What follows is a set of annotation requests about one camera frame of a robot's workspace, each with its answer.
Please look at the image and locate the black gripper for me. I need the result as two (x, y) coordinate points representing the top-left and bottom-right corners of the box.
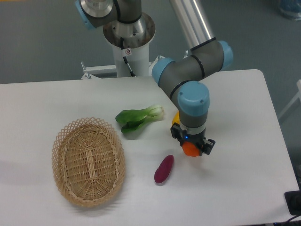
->
(170, 123), (215, 156)

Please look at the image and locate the orange fruit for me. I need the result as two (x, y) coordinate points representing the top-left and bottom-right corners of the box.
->
(182, 142), (199, 157)

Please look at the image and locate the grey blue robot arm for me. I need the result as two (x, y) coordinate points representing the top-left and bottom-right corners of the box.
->
(75, 0), (233, 156)

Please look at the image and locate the yellow mango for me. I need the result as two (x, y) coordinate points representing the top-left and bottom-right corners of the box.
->
(171, 111), (180, 126)

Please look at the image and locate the purple sweet potato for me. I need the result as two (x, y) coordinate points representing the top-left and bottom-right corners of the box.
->
(154, 155), (174, 184)

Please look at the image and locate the green bok choy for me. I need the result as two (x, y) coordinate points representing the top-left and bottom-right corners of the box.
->
(115, 105), (164, 133)

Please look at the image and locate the woven wicker basket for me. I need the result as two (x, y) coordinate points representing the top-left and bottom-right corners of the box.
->
(52, 117), (126, 208)

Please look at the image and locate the black device at table edge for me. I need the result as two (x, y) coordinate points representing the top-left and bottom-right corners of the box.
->
(284, 190), (301, 215)

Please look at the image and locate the blue bag in corner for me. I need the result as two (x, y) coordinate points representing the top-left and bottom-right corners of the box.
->
(278, 0), (301, 21)

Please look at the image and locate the black cable on pedestal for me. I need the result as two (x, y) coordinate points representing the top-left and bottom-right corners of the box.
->
(119, 37), (136, 77)

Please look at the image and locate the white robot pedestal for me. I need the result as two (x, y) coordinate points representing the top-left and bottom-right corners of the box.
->
(81, 12), (166, 79)

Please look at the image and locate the white frame at right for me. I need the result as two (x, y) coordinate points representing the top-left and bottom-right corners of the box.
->
(278, 80), (301, 123)

